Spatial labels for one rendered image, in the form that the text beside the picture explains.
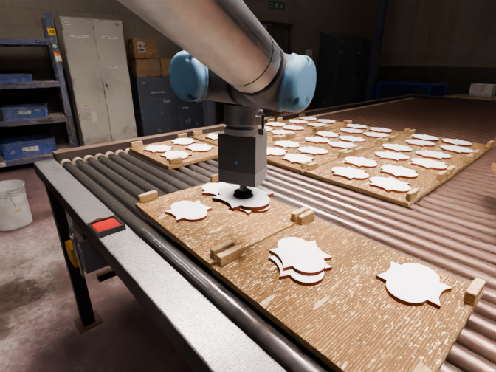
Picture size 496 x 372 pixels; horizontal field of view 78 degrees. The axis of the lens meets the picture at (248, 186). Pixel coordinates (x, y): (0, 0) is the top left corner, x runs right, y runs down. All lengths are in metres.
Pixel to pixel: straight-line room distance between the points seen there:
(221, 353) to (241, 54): 0.44
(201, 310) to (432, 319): 0.40
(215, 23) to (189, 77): 0.19
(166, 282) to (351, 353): 0.38
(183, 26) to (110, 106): 4.95
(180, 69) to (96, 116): 4.73
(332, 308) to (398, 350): 0.12
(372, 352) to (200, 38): 0.49
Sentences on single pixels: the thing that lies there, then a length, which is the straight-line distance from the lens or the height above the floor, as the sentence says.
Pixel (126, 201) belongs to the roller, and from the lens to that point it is 1.10.
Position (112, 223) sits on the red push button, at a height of 0.93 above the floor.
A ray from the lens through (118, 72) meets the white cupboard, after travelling 5.25.
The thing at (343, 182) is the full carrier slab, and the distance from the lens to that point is 1.17.
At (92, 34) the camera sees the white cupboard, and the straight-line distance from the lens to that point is 5.19.
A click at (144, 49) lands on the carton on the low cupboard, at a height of 1.53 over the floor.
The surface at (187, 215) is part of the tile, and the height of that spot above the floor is 0.95.
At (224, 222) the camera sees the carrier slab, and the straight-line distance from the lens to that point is 0.85.
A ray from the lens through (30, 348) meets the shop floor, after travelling 2.07.
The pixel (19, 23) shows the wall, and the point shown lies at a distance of 5.65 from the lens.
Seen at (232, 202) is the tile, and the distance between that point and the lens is 0.64.
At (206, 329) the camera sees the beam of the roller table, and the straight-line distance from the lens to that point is 0.59.
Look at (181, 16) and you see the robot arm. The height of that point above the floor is 1.38.
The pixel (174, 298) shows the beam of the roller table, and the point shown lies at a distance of 0.65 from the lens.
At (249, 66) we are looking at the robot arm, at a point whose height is 1.34.
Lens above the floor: 1.34
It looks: 22 degrees down
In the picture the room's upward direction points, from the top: straight up
